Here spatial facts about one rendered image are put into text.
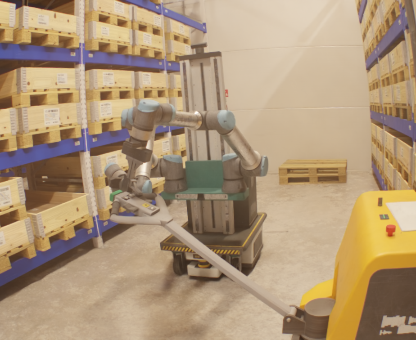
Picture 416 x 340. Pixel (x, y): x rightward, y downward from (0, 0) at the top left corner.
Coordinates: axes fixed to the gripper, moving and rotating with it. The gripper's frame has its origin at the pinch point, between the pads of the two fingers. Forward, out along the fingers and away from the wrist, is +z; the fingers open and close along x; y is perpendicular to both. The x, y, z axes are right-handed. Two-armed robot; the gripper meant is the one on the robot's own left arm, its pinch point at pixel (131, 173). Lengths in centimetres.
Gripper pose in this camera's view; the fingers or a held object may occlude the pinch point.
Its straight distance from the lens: 168.7
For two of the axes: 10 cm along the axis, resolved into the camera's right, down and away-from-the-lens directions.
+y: 3.7, -1.6, 9.2
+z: -2.8, 9.2, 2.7
